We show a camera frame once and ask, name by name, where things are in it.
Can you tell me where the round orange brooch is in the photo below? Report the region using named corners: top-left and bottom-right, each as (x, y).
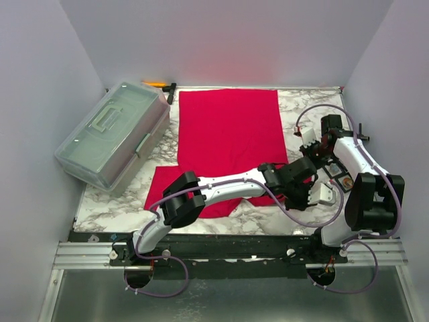
top-left (341, 177), bottom-right (353, 189)

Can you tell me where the red t-shirt garment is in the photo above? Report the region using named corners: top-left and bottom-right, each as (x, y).
top-left (144, 89), bottom-right (288, 209)

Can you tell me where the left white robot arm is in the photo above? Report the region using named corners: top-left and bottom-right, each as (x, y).
top-left (125, 157), bottom-right (317, 265)

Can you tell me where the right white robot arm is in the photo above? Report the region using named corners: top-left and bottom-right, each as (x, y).
top-left (295, 114), bottom-right (405, 263)

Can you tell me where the black rod with knob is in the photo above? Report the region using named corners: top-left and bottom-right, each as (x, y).
top-left (357, 123), bottom-right (370, 142)

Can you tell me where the black clamp tool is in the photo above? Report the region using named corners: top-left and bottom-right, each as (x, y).
top-left (162, 83), bottom-right (177, 105)

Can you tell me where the clear plastic storage box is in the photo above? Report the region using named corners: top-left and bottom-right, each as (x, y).
top-left (54, 82), bottom-right (170, 197)

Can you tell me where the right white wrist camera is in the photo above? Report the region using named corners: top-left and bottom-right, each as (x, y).
top-left (294, 126), bottom-right (318, 148)

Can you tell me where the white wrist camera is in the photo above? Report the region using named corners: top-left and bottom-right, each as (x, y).
top-left (308, 183), bottom-right (336, 206)
top-left (294, 126), bottom-right (318, 148)

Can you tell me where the black wire tray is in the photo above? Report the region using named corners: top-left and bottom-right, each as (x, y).
top-left (322, 160), bottom-right (353, 193)

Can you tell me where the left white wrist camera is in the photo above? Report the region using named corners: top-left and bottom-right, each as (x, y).
top-left (308, 183), bottom-right (336, 206)

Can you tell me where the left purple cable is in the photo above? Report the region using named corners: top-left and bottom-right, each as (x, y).
top-left (123, 178), bottom-right (344, 298)

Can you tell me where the black metal base rail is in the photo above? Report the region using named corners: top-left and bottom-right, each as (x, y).
top-left (69, 233), bottom-right (347, 285)

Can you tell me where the aluminium frame rail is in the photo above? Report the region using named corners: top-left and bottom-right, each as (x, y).
top-left (53, 242), bottom-right (151, 271)

